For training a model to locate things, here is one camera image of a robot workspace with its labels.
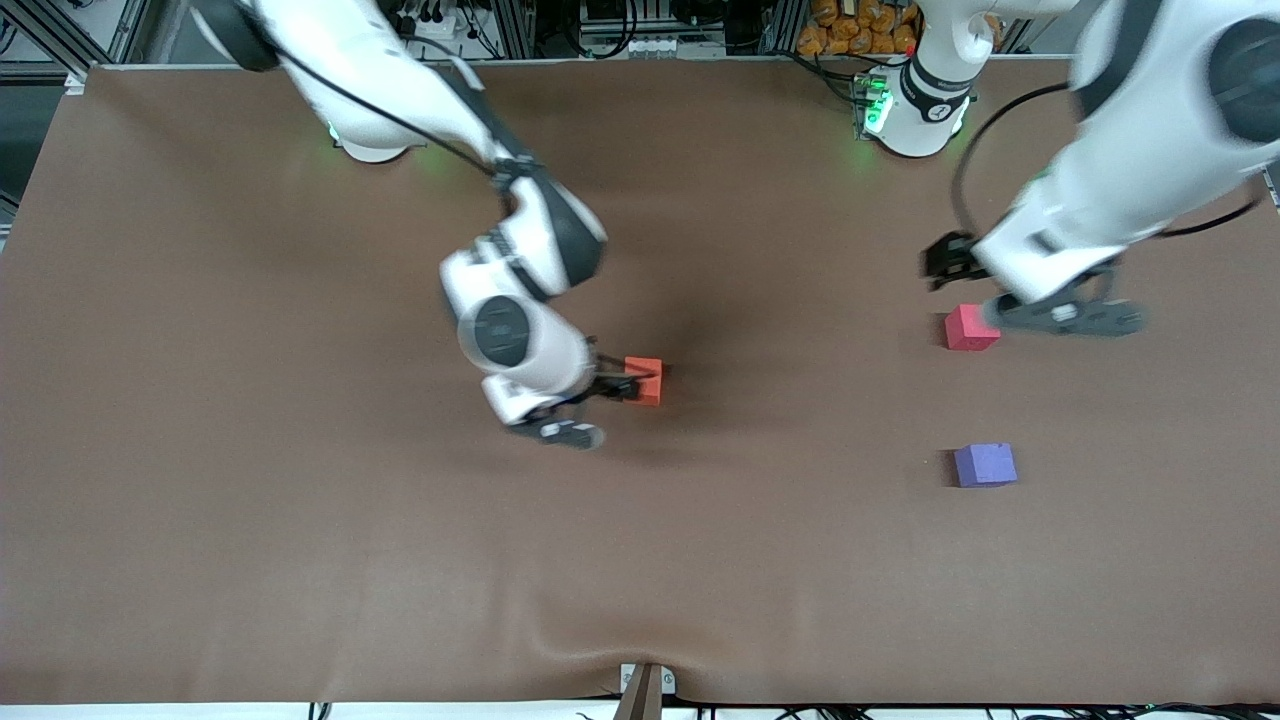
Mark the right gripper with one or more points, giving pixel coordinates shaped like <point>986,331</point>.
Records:
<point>609,386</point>

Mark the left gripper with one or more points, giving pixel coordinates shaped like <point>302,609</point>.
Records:
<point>950,262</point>

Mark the orange foam block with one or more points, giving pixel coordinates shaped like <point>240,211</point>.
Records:
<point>646,382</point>

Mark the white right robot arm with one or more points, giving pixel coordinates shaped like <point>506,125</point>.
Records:
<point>530,240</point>

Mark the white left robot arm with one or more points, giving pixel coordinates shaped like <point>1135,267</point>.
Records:
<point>1130,150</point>

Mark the red foam block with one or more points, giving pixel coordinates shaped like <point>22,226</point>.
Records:
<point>968,330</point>

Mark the brown table mat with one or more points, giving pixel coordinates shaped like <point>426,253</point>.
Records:
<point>640,550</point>

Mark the purple foam block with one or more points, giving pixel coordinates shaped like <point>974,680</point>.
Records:
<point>985,465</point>

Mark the bag of orange items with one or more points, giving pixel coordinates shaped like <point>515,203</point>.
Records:
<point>860,28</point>

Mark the white terminal strip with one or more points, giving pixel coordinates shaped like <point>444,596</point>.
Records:
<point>655,46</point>

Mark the white power strip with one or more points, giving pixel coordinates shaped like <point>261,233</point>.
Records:
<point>440,22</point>

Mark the metal clamp bracket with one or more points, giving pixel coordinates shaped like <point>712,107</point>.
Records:
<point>645,688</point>

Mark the aluminium frame post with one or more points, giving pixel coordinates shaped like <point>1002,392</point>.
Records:
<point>60,35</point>
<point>1272,185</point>

